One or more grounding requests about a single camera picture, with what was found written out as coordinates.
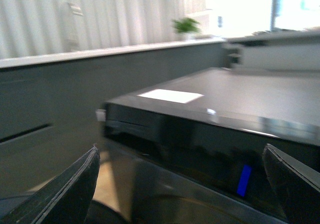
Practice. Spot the grey front-load washing machine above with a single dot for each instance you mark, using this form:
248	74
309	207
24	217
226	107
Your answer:
201	162

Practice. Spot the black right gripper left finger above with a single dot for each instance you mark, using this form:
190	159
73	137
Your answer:
65	199

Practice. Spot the green potted plant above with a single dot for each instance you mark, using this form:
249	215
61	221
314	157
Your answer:
186	27

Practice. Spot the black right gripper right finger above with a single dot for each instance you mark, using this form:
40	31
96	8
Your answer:
295	185

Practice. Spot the white paper sheet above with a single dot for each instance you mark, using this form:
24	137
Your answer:
171	96

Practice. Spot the grey counter with white top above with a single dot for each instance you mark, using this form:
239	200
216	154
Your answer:
48	110

